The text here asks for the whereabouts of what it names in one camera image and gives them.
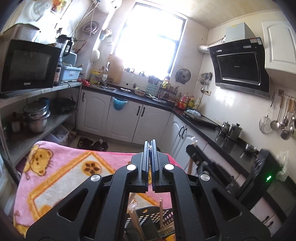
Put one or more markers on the stainless steel stacked pots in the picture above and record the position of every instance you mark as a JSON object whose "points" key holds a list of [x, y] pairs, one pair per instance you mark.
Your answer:
{"points": [[36, 116]]}

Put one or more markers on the wall exhaust fan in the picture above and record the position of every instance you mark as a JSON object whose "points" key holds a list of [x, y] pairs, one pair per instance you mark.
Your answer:
{"points": [[183, 76]]}

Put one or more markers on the steel kettle on counter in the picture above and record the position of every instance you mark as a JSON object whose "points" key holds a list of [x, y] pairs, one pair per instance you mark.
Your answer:
{"points": [[234, 132]]}

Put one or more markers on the metal skimmer strainer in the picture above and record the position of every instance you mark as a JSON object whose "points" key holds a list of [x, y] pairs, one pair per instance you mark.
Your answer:
{"points": [[264, 123]]}

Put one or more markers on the bamboo chopstick pair front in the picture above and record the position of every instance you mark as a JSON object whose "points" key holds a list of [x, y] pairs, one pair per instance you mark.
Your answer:
{"points": [[135, 202]]}

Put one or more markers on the bamboo chopstick pair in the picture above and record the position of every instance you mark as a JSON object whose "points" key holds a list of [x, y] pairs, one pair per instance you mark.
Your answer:
{"points": [[135, 202], [161, 214], [170, 228]]}

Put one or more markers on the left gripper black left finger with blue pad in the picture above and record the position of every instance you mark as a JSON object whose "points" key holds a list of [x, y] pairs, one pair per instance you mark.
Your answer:
{"points": [[96, 209]]}

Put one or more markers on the pink bear print blanket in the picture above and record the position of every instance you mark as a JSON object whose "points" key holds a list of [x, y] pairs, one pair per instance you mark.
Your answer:
{"points": [[52, 172]]}

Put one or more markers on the blue hanging trash bin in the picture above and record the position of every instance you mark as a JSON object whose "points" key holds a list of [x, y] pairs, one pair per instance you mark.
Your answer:
{"points": [[119, 104]]}

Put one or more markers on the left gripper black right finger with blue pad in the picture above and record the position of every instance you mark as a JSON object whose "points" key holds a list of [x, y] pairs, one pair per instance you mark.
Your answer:
{"points": [[203, 209]]}

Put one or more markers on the black range hood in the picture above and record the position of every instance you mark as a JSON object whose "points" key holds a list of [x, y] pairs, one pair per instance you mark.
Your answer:
{"points": [[240, 66]]}

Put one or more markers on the blue plastic storage box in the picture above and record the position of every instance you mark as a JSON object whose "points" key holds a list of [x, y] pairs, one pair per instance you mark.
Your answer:
{"points": [[70, 73]]}

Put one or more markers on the metal shelf rack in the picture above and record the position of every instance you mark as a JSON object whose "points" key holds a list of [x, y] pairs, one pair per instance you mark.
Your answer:
{"points": [[16, 138]]}

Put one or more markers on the black microwave oven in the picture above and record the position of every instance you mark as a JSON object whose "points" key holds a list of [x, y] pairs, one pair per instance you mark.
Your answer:
{"points": [[27, 65]]}

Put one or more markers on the dark green perforated utensil basket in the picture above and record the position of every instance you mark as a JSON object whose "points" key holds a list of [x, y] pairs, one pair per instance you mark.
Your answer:
{"points": [[149, 221]]}

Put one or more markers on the white water heater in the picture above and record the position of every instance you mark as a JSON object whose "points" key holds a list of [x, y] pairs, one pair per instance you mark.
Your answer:
{"points": [[107, 6]]}

